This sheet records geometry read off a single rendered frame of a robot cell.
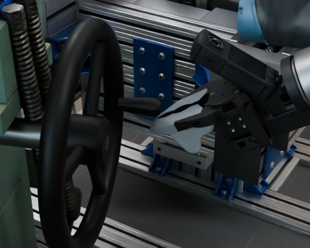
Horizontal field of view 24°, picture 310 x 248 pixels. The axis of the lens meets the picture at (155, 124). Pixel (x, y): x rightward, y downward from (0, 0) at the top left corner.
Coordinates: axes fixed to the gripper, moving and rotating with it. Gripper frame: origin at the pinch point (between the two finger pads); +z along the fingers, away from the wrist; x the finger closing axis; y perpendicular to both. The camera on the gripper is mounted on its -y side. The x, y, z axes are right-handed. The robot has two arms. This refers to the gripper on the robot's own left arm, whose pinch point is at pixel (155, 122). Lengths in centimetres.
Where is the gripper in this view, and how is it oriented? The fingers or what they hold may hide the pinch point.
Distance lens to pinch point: 95.7
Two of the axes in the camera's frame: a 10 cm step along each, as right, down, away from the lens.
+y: 4.9, 7.8, 3.9
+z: -8.5, 3.3, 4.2
